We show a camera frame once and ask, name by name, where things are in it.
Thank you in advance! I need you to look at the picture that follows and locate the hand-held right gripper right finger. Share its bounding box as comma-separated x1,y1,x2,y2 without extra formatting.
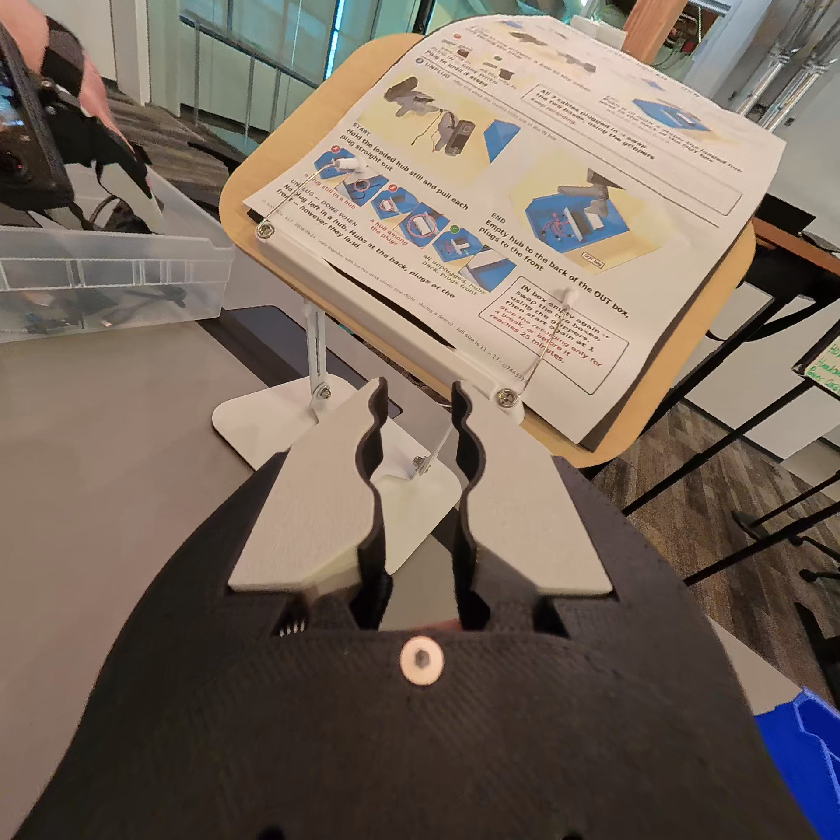
451,381,616,623

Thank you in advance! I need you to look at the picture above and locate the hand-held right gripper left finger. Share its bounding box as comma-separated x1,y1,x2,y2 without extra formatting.
227,378,393,623

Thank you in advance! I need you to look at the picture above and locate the clear plastic bin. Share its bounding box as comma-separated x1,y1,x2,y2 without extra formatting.
0,158,237,345

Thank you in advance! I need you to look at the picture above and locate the person's left hand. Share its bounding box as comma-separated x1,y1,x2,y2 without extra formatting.
37,14,127,140

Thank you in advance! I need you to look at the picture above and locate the instruction sheet on stand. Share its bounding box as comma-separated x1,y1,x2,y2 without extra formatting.
220,33,758,469

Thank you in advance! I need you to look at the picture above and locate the glass railing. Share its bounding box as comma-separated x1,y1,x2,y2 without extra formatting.
178,0,434,158

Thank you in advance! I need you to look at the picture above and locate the blue plastic bin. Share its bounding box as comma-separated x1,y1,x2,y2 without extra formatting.
755,693,840,840

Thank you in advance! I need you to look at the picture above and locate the black spare cable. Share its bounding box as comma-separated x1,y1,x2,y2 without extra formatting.
73,292,195,332

